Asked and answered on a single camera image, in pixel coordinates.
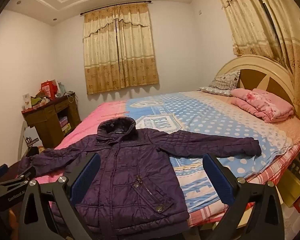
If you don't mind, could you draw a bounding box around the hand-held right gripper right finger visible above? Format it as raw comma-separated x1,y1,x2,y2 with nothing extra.
202,153,286,240

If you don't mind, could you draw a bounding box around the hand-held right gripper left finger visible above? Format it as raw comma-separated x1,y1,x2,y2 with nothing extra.
19,152,101,240

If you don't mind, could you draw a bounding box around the purple quilted jacket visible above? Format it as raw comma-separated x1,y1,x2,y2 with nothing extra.
18,117,262,232

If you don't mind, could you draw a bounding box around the red checked mattress cover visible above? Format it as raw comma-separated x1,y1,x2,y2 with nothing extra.
187,134,300,228

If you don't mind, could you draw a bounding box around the stack of coloured boxes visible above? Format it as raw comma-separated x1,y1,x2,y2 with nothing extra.
59,116,72,133

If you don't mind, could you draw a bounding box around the brown wooden desk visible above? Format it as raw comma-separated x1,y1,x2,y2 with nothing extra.
21,94,82,149

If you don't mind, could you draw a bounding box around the blue and pink printed bedsheet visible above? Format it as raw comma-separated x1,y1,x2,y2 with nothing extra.
37,90,300,227

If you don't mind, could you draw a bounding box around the white card box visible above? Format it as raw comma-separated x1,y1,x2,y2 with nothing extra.
22,94,31,110

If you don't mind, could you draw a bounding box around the gold cardboard box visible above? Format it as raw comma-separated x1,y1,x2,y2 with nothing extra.
278,160,300,208

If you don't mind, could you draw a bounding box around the pink folded blanket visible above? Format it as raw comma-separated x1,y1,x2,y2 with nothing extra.
230,88,295,124

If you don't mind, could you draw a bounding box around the red gift box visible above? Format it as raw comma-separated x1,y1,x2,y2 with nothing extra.
41,80,59,99

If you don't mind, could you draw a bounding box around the patterned grey pillow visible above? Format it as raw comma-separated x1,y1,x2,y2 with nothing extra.
199,70,241,97

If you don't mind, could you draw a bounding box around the beige patterned window curtain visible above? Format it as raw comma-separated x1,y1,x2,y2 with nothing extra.
83,2,160,95

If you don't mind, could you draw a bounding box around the beige patterned long curtain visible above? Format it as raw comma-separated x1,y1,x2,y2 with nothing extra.
211,0,300,122

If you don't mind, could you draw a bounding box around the dark curtain rod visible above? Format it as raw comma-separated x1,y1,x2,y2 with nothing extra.
80,1,153,16

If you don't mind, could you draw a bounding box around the white cable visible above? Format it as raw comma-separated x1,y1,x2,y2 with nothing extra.
65,91,77,103

